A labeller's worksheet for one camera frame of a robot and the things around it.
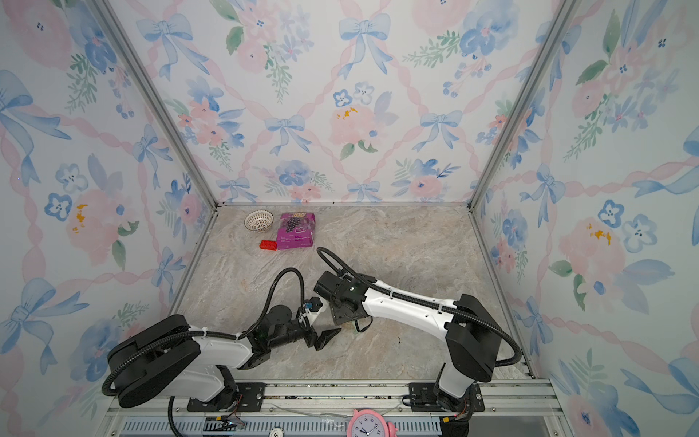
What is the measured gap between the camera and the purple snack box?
103 centimetres

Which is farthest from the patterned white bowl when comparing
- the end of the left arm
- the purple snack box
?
the end of the left arm

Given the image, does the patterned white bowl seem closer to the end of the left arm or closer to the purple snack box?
the purple snack box
